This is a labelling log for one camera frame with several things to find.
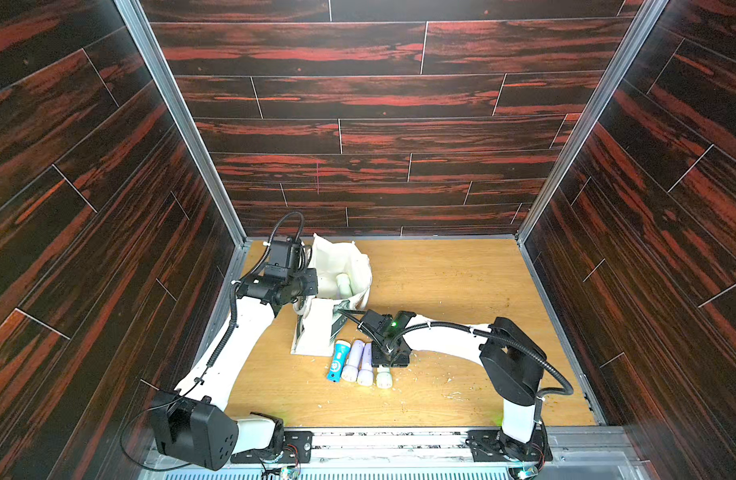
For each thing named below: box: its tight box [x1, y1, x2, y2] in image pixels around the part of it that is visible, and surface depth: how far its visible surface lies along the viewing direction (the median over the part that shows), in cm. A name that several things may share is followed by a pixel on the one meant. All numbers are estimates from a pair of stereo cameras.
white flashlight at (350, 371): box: [341, 339, 365, 383], surface depth 87 cm
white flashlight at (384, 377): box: [376, 366, 393, 389], surface depth 84 cm
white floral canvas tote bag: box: [290, 233, 373, 357], surface depth 88 cm
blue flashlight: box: [327, 339, 351, 383], surface depth 88 cm
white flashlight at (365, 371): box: [357, 342, 373, 387], surface depth 84 cm
